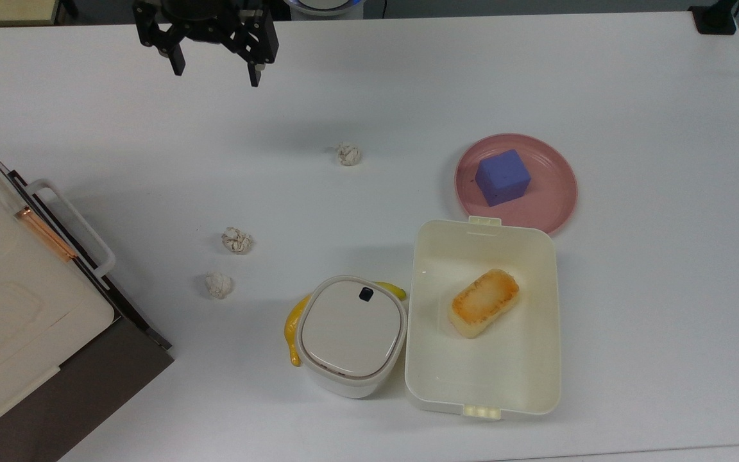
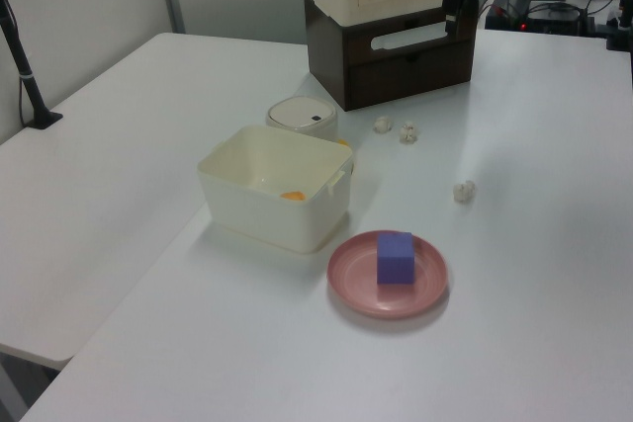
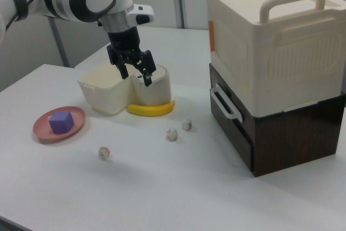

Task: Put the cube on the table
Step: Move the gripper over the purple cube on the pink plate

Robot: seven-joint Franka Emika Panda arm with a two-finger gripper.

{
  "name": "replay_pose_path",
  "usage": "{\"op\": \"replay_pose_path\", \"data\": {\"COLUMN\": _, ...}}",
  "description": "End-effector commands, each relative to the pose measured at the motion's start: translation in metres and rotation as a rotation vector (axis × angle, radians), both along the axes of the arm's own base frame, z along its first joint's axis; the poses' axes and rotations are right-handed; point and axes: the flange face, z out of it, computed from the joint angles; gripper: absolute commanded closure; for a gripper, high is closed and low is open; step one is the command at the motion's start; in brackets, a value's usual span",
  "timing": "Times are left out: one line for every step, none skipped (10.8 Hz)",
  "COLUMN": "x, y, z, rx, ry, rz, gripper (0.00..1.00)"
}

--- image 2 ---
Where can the dark brown drawer cabinet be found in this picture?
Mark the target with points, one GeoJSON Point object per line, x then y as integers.
{"type": "Point", "coordinates": [395, 71]}

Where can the small white lidded bin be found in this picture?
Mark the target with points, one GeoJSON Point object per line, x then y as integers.
{"type": "Point", "coordinates": [301, 115]}

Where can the black camera stand pole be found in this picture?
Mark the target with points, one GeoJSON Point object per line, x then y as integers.
{"type": "Point", "coordinates": [20, 66]}

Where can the black control box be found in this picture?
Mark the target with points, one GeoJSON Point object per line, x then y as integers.
{"type": "Point", "coordinates": [544, 17]}

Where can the crumpled white paper ball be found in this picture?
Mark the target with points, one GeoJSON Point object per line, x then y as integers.
{"type": "Point", "coordinates": [464, 191]}
{"type": "Point", "coordinates": [382, 124]}
{"type": "Point", "coordinates": [408, 132]}

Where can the pink plate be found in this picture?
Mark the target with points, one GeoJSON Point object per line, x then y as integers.
{"type": "Point", "coordinates": [353, 283]}

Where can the small yellow object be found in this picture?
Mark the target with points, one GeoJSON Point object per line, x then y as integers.
{"type": "Point", "coordinates": [344, 143]}

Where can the cream plastic storage box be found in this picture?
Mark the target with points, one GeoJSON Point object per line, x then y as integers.
{"type": "Point", "coordinates": [257, 214]}

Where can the orange fruit piece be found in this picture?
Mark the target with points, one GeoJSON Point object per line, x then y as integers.
{"type": "Point", "coordinates": [293, 195]}

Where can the black table clamp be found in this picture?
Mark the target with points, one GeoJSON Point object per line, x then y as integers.
{"type": "Point", "coordinates": [618, 31]}

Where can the purple cube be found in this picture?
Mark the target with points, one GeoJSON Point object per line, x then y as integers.
{"type": "Point", "coordinates": [395, 260]}

